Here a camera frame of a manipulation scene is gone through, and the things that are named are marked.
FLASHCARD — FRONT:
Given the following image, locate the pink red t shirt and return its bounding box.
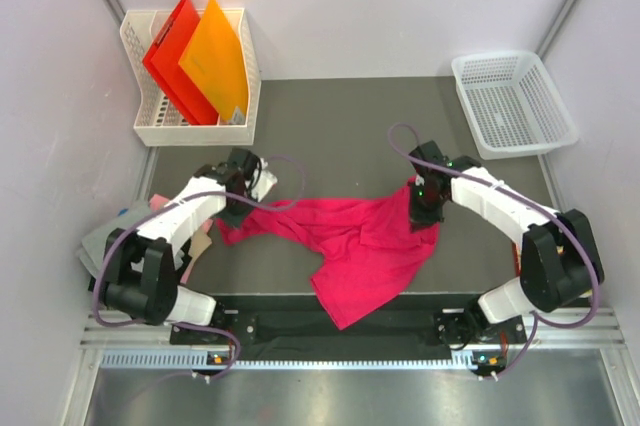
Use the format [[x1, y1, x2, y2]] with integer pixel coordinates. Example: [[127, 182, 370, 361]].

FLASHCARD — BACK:
[[216, 186, 440, 330]]

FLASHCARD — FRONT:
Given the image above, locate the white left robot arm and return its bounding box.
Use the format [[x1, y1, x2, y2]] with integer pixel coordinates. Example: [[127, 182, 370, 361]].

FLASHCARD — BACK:
[[93, 147, 277, 343]]

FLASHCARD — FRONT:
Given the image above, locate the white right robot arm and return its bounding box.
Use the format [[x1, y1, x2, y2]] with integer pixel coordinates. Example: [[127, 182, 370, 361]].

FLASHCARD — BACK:
[[408, 141, 605, 342]]

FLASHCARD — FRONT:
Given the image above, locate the brown folded cloth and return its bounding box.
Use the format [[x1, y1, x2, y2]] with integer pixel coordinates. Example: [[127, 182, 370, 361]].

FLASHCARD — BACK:
[[189, 222, 212, 266]]

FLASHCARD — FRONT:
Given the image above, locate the green treehouse book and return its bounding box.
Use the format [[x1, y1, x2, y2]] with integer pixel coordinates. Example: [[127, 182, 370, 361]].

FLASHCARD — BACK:
[[517, 239, 592, 312]]

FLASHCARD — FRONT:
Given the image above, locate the white plastic mesh basket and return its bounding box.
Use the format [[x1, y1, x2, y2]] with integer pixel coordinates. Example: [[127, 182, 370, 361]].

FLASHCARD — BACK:
[[451, 50, 579, 160]]

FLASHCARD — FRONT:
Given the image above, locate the white file organizer rack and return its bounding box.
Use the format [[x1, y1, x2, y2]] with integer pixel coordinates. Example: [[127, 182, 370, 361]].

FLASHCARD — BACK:
[[120, 8, 261, 147]]

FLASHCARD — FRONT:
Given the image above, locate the grey folded t shirt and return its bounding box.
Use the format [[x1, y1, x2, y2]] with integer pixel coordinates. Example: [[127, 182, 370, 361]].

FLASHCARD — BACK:
[[76, 201, 151, 278]]

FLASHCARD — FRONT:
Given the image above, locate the orange plastic folder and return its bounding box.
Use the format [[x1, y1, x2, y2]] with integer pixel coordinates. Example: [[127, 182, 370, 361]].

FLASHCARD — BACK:
[[178, 0, 249, 125]]

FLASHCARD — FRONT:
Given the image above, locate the red plastic folder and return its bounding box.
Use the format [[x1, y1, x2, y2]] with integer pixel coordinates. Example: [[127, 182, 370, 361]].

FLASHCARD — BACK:
[[142, 0, 219, 126]]

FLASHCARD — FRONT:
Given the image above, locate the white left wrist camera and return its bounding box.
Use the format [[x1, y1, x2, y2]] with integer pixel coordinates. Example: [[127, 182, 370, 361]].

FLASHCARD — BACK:
[[246, 158, 278, 202]]

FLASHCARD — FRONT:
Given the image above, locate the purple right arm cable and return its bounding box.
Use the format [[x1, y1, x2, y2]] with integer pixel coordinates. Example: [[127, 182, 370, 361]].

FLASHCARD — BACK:
[[387, 122, 602, 378]]

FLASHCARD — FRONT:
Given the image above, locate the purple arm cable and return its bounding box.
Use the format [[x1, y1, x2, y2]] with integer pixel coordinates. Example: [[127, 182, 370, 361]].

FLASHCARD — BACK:
[[387, 122, 602, 378], [91, 154, 307, 380]]

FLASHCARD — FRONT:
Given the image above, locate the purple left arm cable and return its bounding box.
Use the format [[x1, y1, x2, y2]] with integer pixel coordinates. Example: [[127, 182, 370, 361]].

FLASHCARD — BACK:
[[91, 154, 307, 380]]

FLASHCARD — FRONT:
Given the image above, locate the aluminium front rail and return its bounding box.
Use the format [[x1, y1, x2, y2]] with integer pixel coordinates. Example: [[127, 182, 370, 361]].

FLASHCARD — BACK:
[[80, 310, 626, 371]]

